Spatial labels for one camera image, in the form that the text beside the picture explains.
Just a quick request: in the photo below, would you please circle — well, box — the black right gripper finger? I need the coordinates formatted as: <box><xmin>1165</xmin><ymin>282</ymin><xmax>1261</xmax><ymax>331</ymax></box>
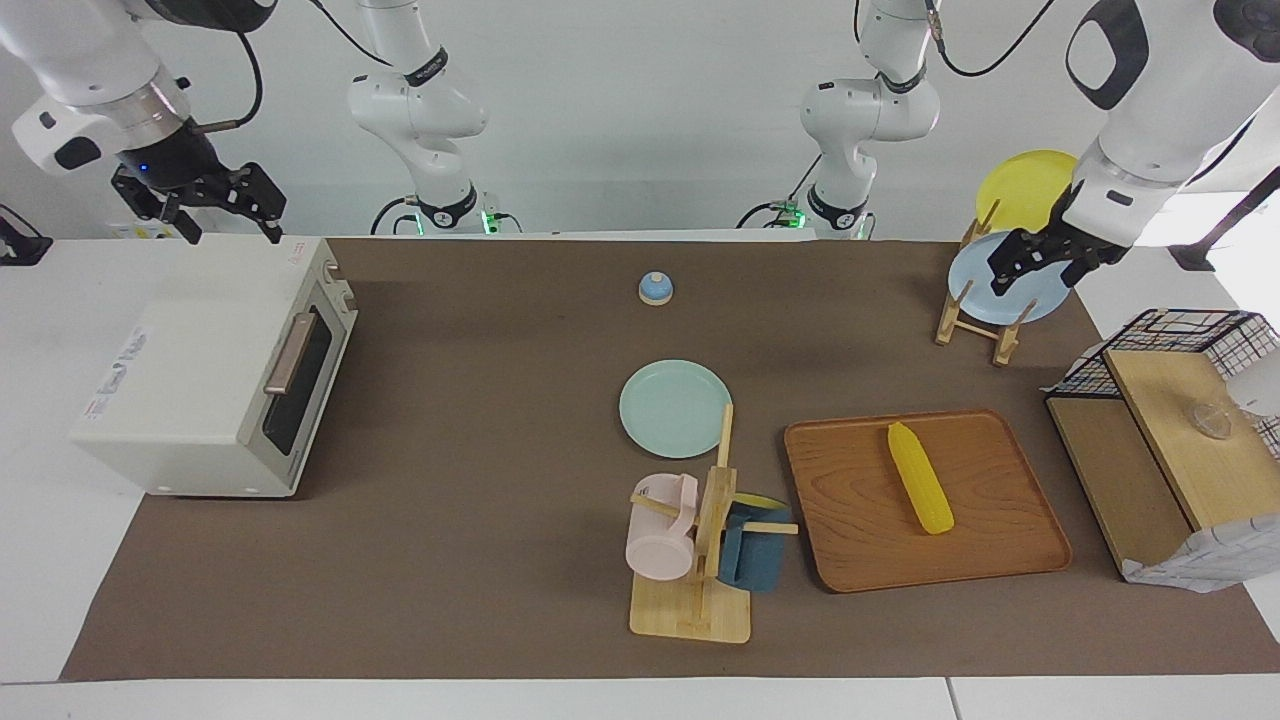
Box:
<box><xmin>226</xmin><ymin>162</ymin><xmax>289</xmax><ymax>244</ymax></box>
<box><xmin>112</xmin><ymin>170</ymin><xmax>202</xmax><ymax>244</ymax></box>

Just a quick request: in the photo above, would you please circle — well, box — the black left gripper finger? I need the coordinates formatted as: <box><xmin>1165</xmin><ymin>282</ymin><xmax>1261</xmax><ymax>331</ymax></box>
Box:
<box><xmin>988</xmin><ymin>230</ymin><xmax>1042</xmax><ymax>298</ymax></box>
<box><xmin>1061</xmin><ymin>244</ymin><xmax>1128</xmax><ymax>293</ymax></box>

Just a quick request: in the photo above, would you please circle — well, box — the cream toaster oven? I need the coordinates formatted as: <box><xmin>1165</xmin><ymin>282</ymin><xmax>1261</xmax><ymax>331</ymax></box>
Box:
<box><xmin>68</xmin><ymin>236</ymin><xmax>360</xmax><ymax>499</ymax></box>

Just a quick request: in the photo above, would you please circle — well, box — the yellow corn cob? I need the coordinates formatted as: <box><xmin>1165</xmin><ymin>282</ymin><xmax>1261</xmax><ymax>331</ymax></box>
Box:
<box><xmin>887</xmin><ymin>421</ymin><xmax>957</xmax><ymax>537</ymax></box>

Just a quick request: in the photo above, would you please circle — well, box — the mint green plate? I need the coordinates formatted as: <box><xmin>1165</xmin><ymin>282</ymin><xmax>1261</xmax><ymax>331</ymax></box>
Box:
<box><xmin>618</xmin><ymin>359</ymin><xmax>735</xmax><ymax>461</ymax></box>

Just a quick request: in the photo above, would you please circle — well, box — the light blue plate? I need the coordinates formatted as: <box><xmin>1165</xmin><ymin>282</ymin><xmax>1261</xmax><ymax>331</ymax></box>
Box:
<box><xmin>947</xmin><ymin>232</ymin><xmax>1074</xmax><ymax>327</ymax></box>

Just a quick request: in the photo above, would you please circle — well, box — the yellow plate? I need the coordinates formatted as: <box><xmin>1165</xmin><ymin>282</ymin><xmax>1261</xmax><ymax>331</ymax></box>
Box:
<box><xmin>975</xmin><ymin>149</ymin><xmax>1081</xmax><ymax>241</ymax></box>

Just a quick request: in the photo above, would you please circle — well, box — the wooden dish rack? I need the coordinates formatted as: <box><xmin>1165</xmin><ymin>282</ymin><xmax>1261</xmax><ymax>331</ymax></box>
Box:
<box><xmin>935</xmin><ymin>200</ymin><xmax>1041</xmax><ymax>368</ymax></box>

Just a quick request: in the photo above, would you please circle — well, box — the black tripod stand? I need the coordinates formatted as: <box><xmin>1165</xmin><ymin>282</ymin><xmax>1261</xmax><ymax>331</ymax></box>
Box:
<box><xmin>1168</xmin><ymin>165</ymin><xmax>1280</xmax><ymax>274</ymax></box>

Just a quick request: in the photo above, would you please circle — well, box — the clear glass cup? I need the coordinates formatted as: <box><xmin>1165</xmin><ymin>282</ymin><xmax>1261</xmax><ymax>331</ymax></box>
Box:
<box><xmin>1188</xmin><ymin>400</ymin><xmax>1235</xmax><ymax>442</ymax></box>

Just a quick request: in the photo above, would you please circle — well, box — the white rounded blurry object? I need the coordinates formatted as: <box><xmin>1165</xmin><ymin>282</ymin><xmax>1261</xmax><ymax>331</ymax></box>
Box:
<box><xmin>1228</xmin><ymin>350</ymin><xmax>1280</xmax><ymax>419</ymax></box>

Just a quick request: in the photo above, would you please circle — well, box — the brown wooden tray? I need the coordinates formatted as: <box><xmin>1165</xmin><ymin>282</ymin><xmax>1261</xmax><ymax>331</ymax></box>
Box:
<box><xmin>783</xmin><ymin>408</ymin><xmax>1074</xmax><ymax>595</ymax></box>

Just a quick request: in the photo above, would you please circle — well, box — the white paper sheet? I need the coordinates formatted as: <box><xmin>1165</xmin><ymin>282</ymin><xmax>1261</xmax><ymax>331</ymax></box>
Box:
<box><xmin>1120</xmin><ymin>515</ymin><xmax>1280</xmax><ymax>595</ymax></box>

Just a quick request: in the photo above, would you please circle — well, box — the dark blue mug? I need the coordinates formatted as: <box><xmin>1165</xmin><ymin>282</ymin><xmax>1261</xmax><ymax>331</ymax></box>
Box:
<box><xmin>717</xmin><ymin>492</ymin><xmax>794</xmax><ymax>594</ymax></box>

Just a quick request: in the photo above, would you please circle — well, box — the brown table mat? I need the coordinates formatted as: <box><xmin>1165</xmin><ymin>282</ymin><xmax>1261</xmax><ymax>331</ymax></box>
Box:
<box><xmin>60</xmin><ymin>236</ymin><xmax>1280</xmax><ymax>683</ymax></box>

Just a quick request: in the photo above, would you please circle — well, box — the pink mug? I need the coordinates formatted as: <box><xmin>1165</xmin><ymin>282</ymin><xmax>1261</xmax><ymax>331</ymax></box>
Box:
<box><xmin>625</xmin><ymin>473</ymin><xmax>701</xmax><ymax>583</ymax></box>

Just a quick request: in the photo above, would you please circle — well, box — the wooden mug tree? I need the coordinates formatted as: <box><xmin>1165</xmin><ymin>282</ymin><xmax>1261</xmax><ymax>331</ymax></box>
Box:
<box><xmin>629</xmin><ymin>402</ymin><xmax>801</xmax><ymax>645</ymax></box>

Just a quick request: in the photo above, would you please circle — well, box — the black clamp mount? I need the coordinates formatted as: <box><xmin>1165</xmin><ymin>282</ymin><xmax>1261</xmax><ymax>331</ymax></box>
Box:
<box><xmin>0</xmin><ymin>203</ymin><xmax>54</xmax><ymax>268</ymax></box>

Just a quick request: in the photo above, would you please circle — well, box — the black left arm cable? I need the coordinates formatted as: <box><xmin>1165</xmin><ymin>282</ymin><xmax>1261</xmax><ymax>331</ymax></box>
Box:
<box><xmin>925</xmin><ymin>0</ymin><xmax>1057</xmax><ymax>79</ymax></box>

